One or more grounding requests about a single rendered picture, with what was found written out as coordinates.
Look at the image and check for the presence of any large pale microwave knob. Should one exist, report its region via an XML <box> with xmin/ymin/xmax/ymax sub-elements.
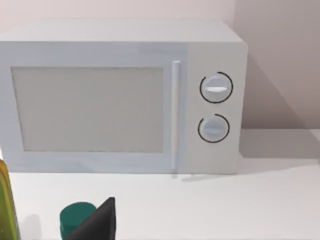
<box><xmin>201</xmin><ymin>74</ymin><xmax>232</xmax><ymax>103</ymax></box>

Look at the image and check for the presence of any pale microwave door handle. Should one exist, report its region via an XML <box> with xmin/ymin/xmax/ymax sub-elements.
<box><xmin>170</xmin><ymin>59</ymin><xmax>181</xmax><ymax>174</ymax></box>

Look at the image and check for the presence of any small pale microwave knob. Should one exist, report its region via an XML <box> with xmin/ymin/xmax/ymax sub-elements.
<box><xmin>199</xmin><ymin>117</ymin><xmax>229</xmax><ymax>142</ymax></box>

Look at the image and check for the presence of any teal bottle cap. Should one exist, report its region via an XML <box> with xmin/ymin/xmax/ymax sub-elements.
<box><xmin>59</xmin><ymin>201</ymin><xmax>98</xmax><ymax>239</ymax></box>

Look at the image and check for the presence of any pale microwave door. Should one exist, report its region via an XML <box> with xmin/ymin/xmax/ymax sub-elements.
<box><xmin>0</xmin><ymin>41</ymin><xmax>189</xmax><ymax>174</ymax></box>

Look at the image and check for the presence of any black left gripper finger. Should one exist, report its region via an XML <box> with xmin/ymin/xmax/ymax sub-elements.
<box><xmin>62</xmin><ymin>196</ymin><xmax>118</xmax><ymax>240</ymax></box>

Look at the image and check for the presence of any yellow green bottle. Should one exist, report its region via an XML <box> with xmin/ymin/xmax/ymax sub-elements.
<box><xmin>0</xmin><ymin>159</ymin><xmax>21</xmax><ymax>240</ymax></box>

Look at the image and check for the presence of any pale microwave oven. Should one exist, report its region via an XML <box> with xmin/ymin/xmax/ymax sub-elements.
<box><xmin>0</xmin><ymin>20</ymin><xmax>249</xmax><ymax>176</ymax></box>

